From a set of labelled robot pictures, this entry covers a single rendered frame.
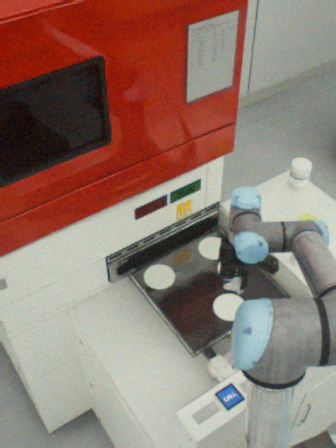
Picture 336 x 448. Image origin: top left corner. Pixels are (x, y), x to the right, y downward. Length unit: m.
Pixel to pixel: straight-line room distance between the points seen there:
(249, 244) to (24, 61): 0.62
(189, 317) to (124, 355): 0.23
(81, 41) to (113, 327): 0.91
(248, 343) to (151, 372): 0.78
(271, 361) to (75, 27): 0.74
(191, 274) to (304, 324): 0.88
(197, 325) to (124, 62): 0.80
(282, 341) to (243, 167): 2.69
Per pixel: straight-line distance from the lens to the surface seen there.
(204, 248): 1.79
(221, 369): 1.53
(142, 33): 1.24
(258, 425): 1.04
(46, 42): 1.13
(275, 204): 1.88
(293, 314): 0.89
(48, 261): 1.56
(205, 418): 1.41
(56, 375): 2.04
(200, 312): 1.63
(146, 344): 1.67
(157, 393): 1.59
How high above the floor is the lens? 2.25
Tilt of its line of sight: 46 degrees down
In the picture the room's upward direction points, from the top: straight up
